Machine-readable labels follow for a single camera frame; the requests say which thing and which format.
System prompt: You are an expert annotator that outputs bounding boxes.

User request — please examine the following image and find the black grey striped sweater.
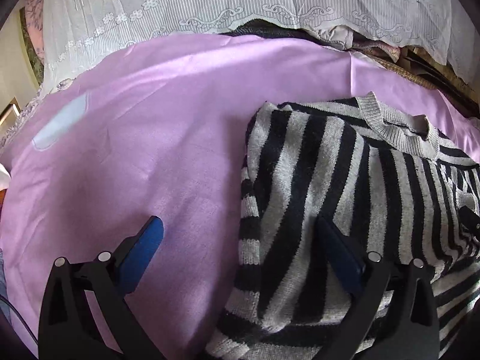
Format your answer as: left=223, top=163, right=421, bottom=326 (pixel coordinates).
left=201, top=94, right=479, bottom=359

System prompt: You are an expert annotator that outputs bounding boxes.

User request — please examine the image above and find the pile of clothes under lace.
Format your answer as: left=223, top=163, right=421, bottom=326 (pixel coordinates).
left=224, top=19, right=401, bottom=63

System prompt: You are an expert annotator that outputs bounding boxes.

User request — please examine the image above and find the purple bed sheet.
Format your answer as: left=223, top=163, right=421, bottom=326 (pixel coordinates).
left=1, top=35, right=479, bottom=359

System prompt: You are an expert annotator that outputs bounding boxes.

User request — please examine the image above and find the woven bamboo mat edge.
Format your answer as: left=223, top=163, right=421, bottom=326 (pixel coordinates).
left=370, top=46, right=479, bottom=118

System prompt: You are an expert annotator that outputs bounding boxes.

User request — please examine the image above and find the white lace cover cloth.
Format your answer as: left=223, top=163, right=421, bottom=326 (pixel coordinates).
left=1, top=0, right=479, bottom=158

